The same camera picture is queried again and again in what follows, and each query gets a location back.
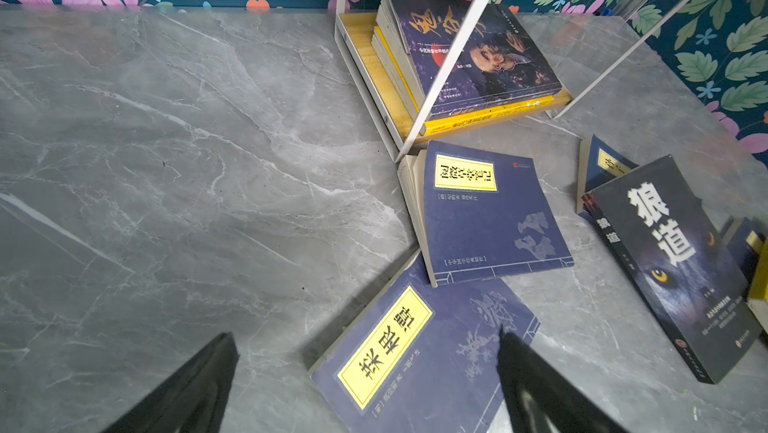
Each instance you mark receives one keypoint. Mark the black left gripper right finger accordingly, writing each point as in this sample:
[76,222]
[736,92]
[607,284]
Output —
[539,399]

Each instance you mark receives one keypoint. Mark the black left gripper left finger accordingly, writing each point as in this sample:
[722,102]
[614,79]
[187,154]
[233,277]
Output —
[193,398]

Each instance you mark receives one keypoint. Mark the navy book yellow label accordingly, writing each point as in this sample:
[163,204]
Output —
[598,163]
[479,215]
[420,358]

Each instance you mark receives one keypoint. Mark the black wolf cover book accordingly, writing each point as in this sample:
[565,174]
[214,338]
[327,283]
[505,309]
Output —
[657,229]

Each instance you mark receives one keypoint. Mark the yellow cartoon cover book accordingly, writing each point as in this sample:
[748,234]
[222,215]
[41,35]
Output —
[757,297]

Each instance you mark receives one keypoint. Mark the navy book under yellow book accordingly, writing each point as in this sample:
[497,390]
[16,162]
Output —
[745,240]

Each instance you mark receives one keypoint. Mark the yellow book on lower shelf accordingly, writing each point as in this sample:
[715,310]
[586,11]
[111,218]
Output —
[389,79]

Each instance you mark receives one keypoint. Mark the white wooden two-tier shelf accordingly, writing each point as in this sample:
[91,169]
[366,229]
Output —
[353,35]

